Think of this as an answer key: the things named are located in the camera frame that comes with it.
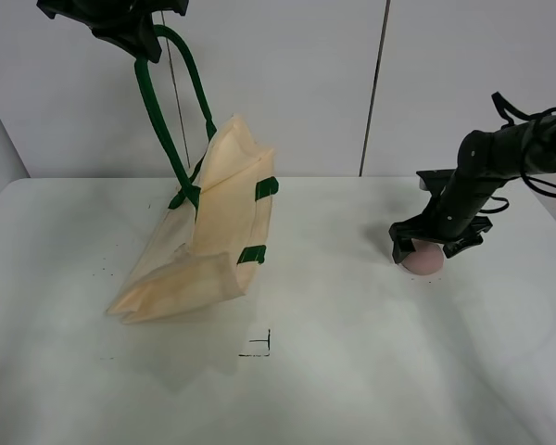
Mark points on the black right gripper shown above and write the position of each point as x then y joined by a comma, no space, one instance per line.
451,218

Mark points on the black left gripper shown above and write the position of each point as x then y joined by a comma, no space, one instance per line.
127,24

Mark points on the pink peach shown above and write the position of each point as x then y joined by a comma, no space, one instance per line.
425,260

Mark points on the cream linen bag green handles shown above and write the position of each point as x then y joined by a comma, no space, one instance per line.
211,240

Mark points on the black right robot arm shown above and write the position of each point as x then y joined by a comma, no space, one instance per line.
516,151

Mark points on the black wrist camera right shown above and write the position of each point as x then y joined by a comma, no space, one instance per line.
434,181

